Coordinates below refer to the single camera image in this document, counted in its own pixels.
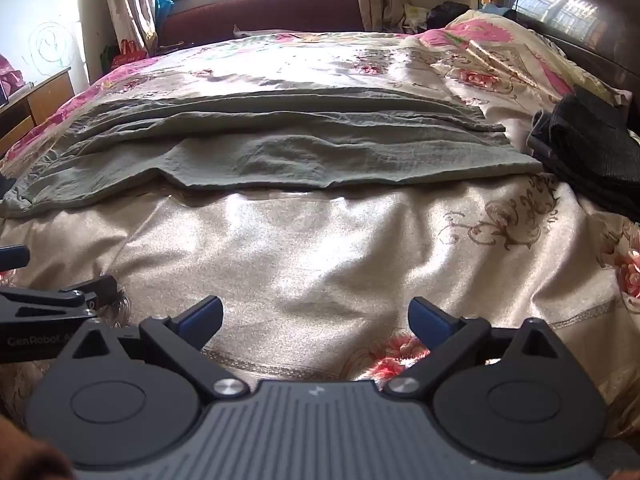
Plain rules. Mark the black garment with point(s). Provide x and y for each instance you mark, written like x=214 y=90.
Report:
x=447 y=14

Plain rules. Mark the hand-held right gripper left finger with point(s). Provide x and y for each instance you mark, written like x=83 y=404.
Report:
x=202 y=324

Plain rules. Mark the grey-green pants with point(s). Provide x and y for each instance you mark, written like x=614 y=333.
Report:
x=280 y=150

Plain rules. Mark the pile of dark clothes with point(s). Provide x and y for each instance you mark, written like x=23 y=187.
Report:
x=590 y=145

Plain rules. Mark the blue plastic bag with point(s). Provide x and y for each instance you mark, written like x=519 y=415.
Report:
x=163 y=4

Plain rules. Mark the pink bag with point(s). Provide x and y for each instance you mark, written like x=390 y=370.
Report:
x=10 y=77

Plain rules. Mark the wooden bedside cabinet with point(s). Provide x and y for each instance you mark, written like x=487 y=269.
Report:
x=32 y=105

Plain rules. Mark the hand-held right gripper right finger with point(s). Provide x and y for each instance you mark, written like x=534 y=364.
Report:
x=429 y=324

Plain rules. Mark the floral satin bedspread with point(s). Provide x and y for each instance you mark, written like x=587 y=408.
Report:
x=320 y=255

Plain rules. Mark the white green paper bag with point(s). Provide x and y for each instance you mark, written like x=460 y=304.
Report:
x=415 y=16

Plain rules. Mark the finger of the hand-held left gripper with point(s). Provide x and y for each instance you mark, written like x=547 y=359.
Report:
x=97 y=289
x=14 y=256

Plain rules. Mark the dark wooden headboard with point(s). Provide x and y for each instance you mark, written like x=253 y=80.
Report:
x=570 y=5

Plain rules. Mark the floral pillow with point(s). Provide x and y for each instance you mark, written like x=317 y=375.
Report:
x=520 y=55

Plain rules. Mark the red bag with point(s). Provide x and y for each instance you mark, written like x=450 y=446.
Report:
x=127 y=52

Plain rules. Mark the burgundy sofa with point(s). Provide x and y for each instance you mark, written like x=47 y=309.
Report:
x=260 y=12

